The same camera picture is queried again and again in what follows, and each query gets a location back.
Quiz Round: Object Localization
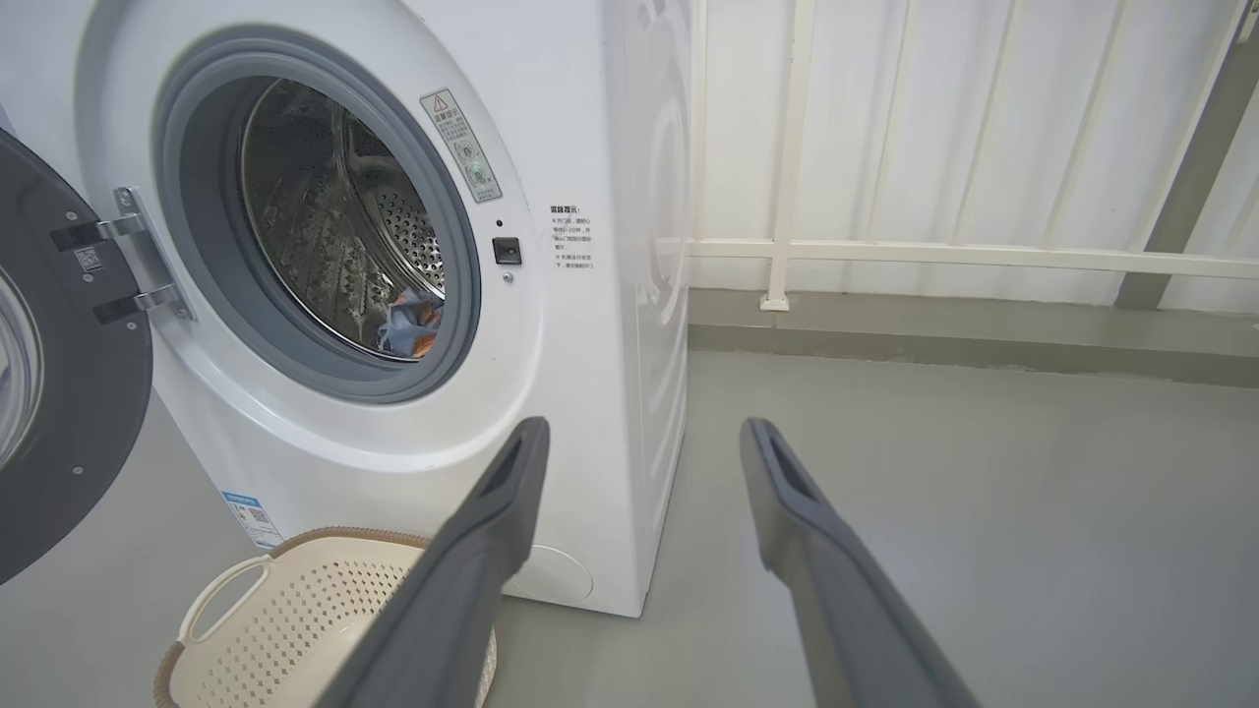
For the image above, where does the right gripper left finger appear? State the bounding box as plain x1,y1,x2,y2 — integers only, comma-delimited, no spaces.
315,417,550,708

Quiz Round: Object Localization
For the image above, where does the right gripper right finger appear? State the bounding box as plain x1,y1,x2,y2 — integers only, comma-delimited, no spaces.
740,418,985,708

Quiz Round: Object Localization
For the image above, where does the blue cartoon print garment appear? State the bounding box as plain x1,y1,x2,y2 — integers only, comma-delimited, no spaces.
379,288,444,360

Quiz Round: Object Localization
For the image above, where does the black round glass door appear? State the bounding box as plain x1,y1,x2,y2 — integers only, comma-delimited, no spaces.
0,128,155,586

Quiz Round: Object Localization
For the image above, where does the cream perforated laundry basket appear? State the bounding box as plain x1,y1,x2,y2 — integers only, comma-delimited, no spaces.
154,527,498,708

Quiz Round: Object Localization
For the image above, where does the white front-load washing machine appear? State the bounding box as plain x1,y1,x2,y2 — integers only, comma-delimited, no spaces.
0,0,694,619

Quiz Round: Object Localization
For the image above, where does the metal door hinge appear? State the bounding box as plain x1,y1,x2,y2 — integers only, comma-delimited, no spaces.
51,187,195,325

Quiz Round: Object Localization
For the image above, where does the grey rubber door seal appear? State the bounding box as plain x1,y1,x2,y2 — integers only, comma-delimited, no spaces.
152,27,483,404

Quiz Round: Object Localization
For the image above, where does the round white filter cover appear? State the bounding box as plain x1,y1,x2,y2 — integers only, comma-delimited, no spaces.
504,544,595,603

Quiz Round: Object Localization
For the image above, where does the blue energy label sticker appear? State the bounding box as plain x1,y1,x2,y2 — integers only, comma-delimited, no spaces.
221,491,284,550

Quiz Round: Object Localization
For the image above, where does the white metal railing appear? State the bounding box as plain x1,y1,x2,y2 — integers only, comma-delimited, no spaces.
654,0,1259,312

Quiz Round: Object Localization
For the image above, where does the steel washer drum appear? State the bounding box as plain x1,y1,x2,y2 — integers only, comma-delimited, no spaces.
241,79,446,362

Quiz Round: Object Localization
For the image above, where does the grey warning sticker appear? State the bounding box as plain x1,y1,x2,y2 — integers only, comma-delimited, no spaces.
420,88,503,204

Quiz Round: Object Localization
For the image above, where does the grey steel post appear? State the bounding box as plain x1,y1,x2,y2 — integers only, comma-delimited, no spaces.
1114,0,1259,311

